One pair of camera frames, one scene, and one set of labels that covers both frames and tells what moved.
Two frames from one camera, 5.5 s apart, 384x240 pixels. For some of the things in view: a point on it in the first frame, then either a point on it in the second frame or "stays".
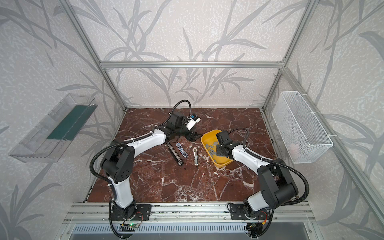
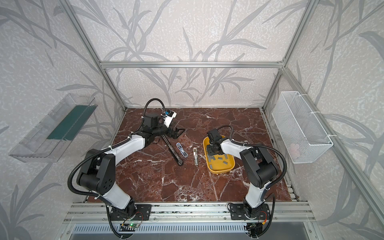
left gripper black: x=186 y=131 → x=168 y=131
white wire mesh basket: x=304 y=136 stays
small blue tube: x=183 y=151 stays
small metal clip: x=195 y=155 stays
